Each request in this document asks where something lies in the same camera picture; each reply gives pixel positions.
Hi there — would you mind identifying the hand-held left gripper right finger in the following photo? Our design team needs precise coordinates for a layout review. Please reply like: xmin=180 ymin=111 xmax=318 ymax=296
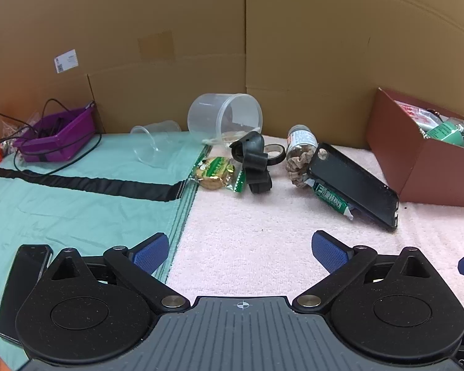
xmin=293 ymin=231 xmax=434 ymax=313

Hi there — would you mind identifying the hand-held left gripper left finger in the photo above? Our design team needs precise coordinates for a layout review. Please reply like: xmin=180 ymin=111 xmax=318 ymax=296
xmin=42 ymin=232 xmax=191 ymax=313

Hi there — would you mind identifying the clear bottle with white label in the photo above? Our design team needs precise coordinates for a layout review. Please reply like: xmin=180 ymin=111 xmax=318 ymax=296
xmin=285 ymin=124 xmax=318 ymax=173

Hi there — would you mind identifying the purple plastic bin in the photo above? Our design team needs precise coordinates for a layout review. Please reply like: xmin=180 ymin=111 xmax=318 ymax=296
xmin=13 ymin=101 xmax=97 ymax=163

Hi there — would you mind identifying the clear plastic cup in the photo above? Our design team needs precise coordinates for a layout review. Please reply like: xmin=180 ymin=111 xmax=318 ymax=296
xmin=130 ymin=121 xmax=182 ymax=167

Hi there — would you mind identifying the beige braided rope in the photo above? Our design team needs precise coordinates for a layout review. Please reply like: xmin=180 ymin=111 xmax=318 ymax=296
xmin=286 ymin=151 xmax=314 ymax=188

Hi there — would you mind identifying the red and white packet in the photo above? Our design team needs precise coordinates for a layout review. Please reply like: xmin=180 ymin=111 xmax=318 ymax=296
xmin=396 ymin=100 xmax=434 ymax=128

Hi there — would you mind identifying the black cable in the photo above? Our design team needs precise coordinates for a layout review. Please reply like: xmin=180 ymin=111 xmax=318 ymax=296
xmin=0 ymin=98 xmax=103 ymax=174

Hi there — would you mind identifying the clear bag of small parts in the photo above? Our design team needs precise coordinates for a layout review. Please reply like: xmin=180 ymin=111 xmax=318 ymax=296
xmin=0 ymin=112 xmax=41 ymax=155

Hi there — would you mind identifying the green toothpaste tube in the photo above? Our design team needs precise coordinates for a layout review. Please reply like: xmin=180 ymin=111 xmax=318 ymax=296
xmin=312 ymin=180 xmax=356 ymax=221

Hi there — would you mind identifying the black phone case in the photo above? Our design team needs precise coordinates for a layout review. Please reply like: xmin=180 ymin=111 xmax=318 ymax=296
xmin=307 ymin=143 xmax=400 ymax=232

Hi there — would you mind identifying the small white shipping label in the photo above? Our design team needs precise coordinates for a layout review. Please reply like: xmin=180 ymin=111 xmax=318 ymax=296
xmin=54 ymin=48 xmax=79 ymax=73

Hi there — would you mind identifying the green bottle with blue cap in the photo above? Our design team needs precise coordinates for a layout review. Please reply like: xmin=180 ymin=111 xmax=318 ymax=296
xmin=425 ymin=116 xmax=464 ymax=148

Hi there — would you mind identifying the large clear plastic container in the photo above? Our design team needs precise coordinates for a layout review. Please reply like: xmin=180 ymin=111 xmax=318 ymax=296
xmin=187 ymin=93 xmax=264 ymax=151

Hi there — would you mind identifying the black clamp mount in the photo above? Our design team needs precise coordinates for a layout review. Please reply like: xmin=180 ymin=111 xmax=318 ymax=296
xmin=230 ymin=131 xmax=273 ymax=195

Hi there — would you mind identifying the black smartphone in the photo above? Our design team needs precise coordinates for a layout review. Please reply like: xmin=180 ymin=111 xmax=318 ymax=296
xmin=0 ymin=244 xmax=54 ymax=344

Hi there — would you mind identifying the green cookie packet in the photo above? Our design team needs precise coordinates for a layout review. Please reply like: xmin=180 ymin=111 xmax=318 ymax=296
xmin=188 ymin=156 xmax=245 ymax=193

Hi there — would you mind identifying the brown cardboard box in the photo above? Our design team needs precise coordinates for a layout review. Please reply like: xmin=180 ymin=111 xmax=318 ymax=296
xmin=365 ymin=87 xmax=464 ymax=207

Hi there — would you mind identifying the tape roll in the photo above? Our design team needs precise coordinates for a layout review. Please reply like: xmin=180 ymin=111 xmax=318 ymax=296
xmin=264 ymin=144 xmax=286 ymax=165

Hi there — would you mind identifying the teal cloth with black stripe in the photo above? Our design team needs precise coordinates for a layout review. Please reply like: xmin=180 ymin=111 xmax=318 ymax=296
xmin=0 ymin=131 xmax=213 ymax=371

